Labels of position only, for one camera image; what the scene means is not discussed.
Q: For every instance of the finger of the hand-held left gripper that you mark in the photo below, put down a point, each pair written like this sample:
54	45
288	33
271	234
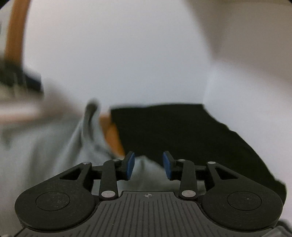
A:
33	82

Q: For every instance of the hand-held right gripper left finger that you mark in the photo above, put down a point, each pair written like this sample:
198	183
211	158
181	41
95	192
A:
129	166

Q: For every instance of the wooden window frame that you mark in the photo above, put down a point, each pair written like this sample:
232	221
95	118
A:
17	34

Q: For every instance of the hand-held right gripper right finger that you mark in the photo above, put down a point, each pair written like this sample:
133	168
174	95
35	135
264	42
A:
166	166

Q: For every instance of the grey hoodie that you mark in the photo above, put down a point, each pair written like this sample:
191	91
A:
57	148

